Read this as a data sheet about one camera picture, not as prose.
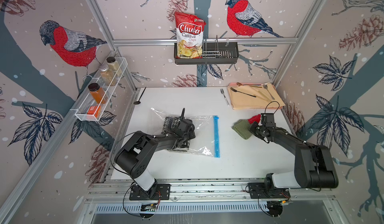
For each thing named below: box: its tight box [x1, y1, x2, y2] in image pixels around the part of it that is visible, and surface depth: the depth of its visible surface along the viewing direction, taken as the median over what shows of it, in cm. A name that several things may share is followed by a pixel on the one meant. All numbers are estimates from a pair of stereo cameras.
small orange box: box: [87, 105, 101, 118], surface depth 68 cm
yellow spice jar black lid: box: [106, 56, 122, 76], surface depth 82 cm
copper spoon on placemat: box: [236, 82, 262, 87], surface depth 125 cm
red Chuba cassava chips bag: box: [174, 11, 207, 59], surface depth 81 cm
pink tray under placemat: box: [227, 82, 262, 87], surface depth 125 cm
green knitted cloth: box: [231, 119, 253, 140], surface depth 94 cm
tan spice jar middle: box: [99, 64, 117, 87], surface depth 77 cm
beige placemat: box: [227, 82, 286, 110], surface depth 119 cm
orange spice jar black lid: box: [88, 83, 106, 104], surface depth 68 cm
